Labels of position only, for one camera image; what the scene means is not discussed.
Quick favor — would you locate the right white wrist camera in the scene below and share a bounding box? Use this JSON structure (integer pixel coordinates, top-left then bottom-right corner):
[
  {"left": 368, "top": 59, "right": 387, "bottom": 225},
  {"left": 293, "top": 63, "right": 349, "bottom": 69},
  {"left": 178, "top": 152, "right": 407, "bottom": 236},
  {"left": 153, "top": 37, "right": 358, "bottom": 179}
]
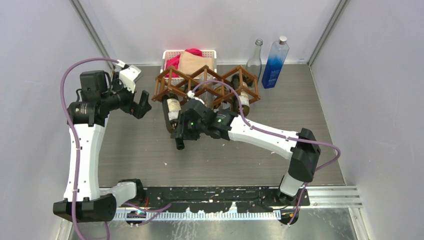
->
[{"left": 186, "top": 90, "right": 206, "bottom": 106}]

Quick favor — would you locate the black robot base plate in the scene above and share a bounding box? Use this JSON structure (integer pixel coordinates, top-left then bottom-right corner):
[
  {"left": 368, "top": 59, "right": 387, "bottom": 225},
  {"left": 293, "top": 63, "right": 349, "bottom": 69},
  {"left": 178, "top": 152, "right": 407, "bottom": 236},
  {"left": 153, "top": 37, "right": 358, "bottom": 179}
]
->
[{"left": 130, "top": 186, "right": 310, "bottom": 214}]

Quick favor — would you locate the beige cloth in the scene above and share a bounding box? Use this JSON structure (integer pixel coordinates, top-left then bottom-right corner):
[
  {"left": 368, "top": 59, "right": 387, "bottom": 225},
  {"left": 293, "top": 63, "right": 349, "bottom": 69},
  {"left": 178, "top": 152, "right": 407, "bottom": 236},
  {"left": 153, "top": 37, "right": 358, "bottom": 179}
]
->
[{"left": 177, "top": 51, "right": 215, "bottom": 75}]

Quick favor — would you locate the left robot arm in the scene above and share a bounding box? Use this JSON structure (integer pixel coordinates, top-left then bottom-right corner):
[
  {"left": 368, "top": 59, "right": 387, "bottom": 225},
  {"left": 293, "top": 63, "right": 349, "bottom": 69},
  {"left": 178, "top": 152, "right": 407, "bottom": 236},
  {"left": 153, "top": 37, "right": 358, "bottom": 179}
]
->
[{"left": 52, "top": 66, "right": 152, "bottom": 223}]

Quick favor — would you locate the dark green bottle right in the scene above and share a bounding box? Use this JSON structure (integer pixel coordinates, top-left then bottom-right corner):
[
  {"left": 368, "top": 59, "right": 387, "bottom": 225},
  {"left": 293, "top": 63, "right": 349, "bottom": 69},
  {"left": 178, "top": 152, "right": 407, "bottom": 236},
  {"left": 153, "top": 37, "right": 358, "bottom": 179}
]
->
[{"left": 231, "top": 73, "right": 250, "bottom": 117}]

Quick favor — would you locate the brown wooden wine rack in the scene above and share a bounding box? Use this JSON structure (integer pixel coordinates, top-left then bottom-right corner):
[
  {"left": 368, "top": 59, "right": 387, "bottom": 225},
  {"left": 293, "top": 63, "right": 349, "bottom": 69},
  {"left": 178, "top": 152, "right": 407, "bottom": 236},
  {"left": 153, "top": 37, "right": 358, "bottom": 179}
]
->
[{"left": 152, "top": 65, "right": 261, "bottom": 105}]

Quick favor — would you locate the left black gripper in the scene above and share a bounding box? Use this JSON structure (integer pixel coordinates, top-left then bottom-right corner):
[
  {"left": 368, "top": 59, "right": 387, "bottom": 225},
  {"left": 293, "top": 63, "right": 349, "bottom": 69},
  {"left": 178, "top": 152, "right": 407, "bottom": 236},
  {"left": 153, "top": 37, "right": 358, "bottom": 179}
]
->
[{"left": 101, "top": 72, "right": 151, "bottom": 119}]

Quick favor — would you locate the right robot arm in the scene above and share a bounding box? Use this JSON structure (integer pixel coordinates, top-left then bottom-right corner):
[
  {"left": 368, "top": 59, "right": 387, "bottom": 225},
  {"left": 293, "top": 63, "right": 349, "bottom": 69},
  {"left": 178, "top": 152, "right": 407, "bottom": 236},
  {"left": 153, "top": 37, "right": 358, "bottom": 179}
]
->
[{"left": 171, "top": 99, "right": 321, "bottom": 206}]

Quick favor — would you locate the clear glass wine bottle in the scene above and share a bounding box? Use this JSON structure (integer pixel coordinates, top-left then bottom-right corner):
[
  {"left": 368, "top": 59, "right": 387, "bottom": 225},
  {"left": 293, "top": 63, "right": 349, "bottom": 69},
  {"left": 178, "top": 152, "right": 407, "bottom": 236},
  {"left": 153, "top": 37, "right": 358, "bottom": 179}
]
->
[{"left": 245, "top": 38, "right": 263, "bottom": 79}]

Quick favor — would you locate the green bottle silver capsule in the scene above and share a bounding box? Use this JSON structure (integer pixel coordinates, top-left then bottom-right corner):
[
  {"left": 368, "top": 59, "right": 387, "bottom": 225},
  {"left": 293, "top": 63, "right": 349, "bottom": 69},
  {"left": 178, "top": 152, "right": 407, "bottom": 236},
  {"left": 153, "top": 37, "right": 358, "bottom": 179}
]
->
[{"left": 183, "top": 83, "right": 197, "bottom": 99}]

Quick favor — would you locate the pink red cloth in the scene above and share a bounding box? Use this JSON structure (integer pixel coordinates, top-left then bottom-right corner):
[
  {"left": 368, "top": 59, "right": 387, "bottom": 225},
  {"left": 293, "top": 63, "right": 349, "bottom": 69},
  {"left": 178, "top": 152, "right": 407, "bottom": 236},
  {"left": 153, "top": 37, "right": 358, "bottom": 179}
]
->
[{"left": 166, "top": 48, "right": 203, "bottom": 69}]

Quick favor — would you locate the blue square glass bottle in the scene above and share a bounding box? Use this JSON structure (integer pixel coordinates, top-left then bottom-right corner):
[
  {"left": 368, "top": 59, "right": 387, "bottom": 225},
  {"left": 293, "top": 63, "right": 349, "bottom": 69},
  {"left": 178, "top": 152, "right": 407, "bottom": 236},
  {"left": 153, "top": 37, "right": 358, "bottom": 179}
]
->
[{"left": 261, "top": 36, "right": 290, "bottom": 89}]

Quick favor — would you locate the small clear bottle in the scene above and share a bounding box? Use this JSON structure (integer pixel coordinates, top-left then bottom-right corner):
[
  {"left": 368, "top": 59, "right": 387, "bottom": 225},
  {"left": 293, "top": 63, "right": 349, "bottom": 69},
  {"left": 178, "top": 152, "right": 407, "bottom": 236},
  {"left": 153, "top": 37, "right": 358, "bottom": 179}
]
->
[{"left": 199, "top": 73, "right": 213, "bottom": 107}]

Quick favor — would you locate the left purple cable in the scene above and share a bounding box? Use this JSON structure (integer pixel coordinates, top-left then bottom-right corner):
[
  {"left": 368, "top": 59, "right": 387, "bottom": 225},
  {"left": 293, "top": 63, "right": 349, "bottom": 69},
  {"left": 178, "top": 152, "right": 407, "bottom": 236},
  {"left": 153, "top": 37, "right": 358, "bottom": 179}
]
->
[{"left": 59, "top": 57, "right": 173, "bottom": 240}]

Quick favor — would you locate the white plastic basket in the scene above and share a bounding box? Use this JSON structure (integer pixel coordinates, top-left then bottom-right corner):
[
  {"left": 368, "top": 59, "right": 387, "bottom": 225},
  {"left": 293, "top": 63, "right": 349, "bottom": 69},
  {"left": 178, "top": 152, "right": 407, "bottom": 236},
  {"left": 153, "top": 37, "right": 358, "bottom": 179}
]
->
[{"left": 160, "top": 49, "right": 217, "bottom": 73}]

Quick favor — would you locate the dark green bottle white label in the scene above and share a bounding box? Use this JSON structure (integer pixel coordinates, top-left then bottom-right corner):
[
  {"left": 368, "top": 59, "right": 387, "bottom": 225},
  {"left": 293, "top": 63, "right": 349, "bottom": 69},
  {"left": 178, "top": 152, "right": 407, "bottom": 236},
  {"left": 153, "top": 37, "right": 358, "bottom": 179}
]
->
[{"left": 162, "top": 92, "right": 181, "bottom": 134}]

